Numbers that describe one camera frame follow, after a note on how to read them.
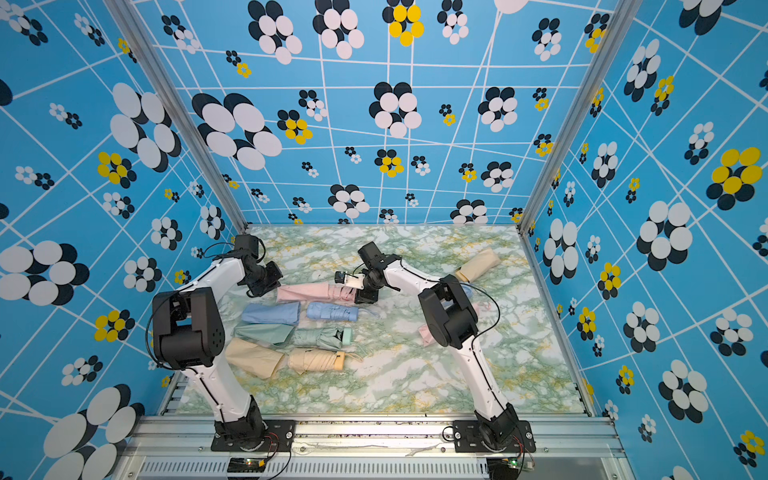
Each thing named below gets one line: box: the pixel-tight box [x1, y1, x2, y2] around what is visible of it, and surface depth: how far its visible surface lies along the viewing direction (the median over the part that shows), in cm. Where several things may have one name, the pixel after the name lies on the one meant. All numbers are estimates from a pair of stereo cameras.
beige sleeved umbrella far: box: [455, 248, 501, 284], surface depth 109 cm
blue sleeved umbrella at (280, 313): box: [241, 301, 301, 326], surface depth 93 cm
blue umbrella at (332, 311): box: [306, 302, 359, 322], surface depth 94 cm
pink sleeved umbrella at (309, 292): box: [277, 282, 343, 303], surface depth 98 cm
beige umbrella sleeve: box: [225, 337, 285, 379], surface depth 85 cm
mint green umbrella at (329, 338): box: [293, 327, 354, 351], surface depth 88 cm
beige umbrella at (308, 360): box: [287, 348, 345, 374], surface depth 84 cm
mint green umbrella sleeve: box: [232, 323, 296, 349], surface depth 90 cm
